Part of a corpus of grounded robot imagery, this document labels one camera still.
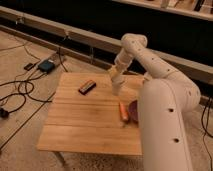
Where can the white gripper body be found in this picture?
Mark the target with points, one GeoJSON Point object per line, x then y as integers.
{"type": "Point", "coordinates": [117, 80]}

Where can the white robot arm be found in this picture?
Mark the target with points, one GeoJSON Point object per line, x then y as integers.
{"type": "Point", "coordinates": [162, 102]}

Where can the black and white sponge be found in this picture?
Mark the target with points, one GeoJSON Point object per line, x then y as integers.
{"type": "Point", "coordinates": [86, 87]}

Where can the orange carrot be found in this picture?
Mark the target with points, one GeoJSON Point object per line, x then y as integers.
{"type": "Point", "coordinates": [123, 112]}

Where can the wooden table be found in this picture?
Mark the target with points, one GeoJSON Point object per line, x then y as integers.
{"type": "Point", "coordinates": [91, 123]}

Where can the blue power adapter box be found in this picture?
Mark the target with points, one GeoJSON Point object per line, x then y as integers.
{"type": "Point", "coordinates": [46, 66]}

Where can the small black device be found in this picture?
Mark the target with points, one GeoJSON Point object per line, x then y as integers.
{"type": "Point", "coordinates": [29, 66]}

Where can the black plug on floor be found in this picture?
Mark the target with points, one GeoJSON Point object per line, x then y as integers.
{"type": "Point", "coordinates": [4, 113]}

